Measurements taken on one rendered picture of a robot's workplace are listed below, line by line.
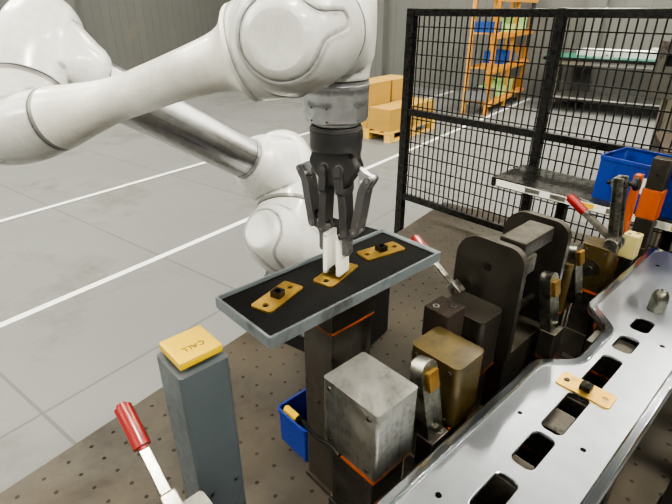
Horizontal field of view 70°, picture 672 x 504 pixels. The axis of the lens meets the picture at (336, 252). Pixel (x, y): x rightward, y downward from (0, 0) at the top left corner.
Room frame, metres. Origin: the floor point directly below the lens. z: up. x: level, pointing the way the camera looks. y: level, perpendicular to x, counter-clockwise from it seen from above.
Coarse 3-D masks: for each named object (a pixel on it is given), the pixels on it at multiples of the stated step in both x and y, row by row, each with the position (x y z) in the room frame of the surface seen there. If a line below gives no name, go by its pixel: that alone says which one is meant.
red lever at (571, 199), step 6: (570, 198) 1.09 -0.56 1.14; (576, 198) 1.08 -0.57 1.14; (570, 204) 1.09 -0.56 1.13; (576, 204) 1.08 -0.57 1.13; (582, 204) 1.07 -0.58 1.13; (576, 210) 1.08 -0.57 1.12; (582, 210) 1.06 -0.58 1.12; (588, 210) 1.07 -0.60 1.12; (588, 216) 1.05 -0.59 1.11; (594, 216) 1.06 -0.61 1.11; (594, 222) 1.04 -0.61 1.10; (600, 228) 1.03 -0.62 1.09; (606, 234) 1.02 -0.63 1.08; (618, 240) 1.01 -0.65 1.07
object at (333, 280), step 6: (354, 264) 0.71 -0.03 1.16; (330, 270) 0.68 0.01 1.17; (348, 270) 0.69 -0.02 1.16; (354, 270) 0.70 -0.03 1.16; (318, 276) 0.67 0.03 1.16; (324, 276) 0.67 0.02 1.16; (330, 276) 0.67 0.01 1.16; (336, 276) 0.67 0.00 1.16; (342, 276) 0.67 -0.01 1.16; (318, 282) 0.65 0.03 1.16; (324, 282) 0.65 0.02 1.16; (330, 282) 0.65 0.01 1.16; (336, 282) 0.65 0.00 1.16
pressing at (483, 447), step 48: (624, 288) 0.91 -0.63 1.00; (624, 336) 0.74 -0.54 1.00; (528, 384) 0.60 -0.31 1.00; (624, 384) 0.60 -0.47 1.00; (480, 432) 0.50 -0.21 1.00; (528, 432) 0.50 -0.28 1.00; (576, 432) 0.50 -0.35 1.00; (624, 432) 0.50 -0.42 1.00; (432, 480) 0.43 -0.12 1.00; (480, 480) 0.43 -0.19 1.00; (528, 480) 0.43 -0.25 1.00; (576, 480) 0.43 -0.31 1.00
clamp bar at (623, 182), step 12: (612, 180) 1.03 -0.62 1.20; (624, 180) 1.03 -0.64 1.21; (636, 180) 1.00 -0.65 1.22; (612, 192) 1.02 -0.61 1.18; (624, 192) 1.02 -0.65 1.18; (612, 204) 1.01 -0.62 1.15; (624, 204) 1.02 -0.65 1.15; (612, 216) 1.01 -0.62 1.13; (624, 216) 1.02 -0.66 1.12; (612, 228) 1.00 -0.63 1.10
